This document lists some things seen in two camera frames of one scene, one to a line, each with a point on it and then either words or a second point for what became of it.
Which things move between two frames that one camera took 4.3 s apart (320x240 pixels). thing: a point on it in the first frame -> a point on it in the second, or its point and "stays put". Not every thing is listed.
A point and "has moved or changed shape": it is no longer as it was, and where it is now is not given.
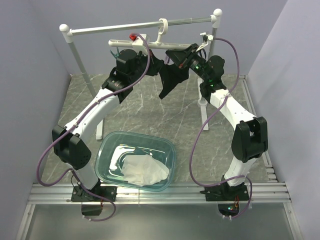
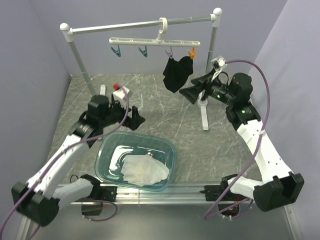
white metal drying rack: x=202 y=104 stays put
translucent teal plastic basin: x=113 y=147 stays put
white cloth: x=143 y=170 stays put
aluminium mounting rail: x=177 y=193 stays put
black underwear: x=171 y=75 has moved or changed shape
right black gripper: x=182 y=58 -> x=192 y=93
